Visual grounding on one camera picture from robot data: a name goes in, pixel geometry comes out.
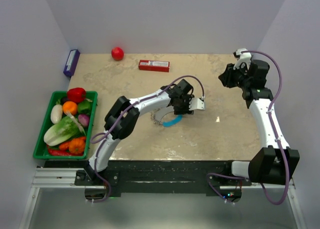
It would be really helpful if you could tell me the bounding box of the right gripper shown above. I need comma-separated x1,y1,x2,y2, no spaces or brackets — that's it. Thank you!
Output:
218,62,251,90

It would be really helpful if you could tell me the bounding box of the blue grey keyring with rings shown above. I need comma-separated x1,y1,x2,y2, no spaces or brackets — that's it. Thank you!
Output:
150,106,183,128

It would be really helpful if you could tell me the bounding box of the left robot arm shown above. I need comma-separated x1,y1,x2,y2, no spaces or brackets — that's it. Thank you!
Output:
84,77,194,185

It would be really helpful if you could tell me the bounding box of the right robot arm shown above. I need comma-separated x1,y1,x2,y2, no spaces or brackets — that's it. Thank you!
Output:
218,59,300,186

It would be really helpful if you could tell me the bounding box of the red rectangular box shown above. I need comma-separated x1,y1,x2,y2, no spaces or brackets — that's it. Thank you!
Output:
138,60,170,73

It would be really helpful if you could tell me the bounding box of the red tomato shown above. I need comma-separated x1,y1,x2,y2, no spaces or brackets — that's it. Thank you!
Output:
111,46,125,61

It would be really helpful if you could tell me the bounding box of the green bell pepper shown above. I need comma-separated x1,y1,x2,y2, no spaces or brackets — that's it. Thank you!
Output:
77,99,92,115

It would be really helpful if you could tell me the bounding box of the purple onion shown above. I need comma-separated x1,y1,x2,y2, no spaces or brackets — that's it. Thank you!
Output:
77,114,90,128

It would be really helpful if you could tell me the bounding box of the red bell pepper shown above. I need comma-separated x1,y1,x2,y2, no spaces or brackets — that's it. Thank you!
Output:
66,87,86,104

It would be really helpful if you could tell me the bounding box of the orange fruit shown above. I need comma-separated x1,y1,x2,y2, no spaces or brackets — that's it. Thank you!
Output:
62,101,78,116

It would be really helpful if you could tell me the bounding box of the orange pumpkin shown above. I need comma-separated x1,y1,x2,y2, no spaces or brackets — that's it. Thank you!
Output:
68,136,86,156

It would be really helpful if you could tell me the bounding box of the green cabbage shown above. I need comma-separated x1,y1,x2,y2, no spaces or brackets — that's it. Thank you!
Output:
43,116,85,147

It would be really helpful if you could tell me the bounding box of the purple box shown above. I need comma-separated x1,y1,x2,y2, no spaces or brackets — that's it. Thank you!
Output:
63,49,81,78

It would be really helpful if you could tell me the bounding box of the white radish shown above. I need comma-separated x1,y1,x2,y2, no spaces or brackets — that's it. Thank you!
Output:
50,104,63,124

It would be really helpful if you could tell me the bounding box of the orange carrot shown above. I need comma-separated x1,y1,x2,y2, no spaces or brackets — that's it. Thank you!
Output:
58,141,70,151

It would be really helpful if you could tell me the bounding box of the red chili pepper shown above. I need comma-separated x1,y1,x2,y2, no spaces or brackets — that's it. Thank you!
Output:
47,145,72,157

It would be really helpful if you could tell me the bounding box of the green plastic bin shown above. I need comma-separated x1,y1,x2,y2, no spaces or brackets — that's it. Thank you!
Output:
33,91,98,160

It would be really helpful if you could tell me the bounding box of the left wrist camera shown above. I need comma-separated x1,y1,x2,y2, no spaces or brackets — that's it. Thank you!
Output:
189,97,206,111

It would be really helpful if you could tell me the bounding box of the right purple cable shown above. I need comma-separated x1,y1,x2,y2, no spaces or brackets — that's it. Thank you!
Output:
206,50,291,206

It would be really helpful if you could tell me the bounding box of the purple cable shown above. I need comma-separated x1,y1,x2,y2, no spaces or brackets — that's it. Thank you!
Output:
89,75,206,204
206,50,291,206

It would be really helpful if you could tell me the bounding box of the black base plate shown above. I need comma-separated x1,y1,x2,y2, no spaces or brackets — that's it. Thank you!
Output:
74,160,251,202

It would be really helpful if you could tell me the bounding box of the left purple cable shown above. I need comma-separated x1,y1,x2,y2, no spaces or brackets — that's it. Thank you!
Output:
89,75,206,204

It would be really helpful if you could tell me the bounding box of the aluminium frame rail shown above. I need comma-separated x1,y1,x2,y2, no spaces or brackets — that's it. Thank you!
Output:
19,167,307,229

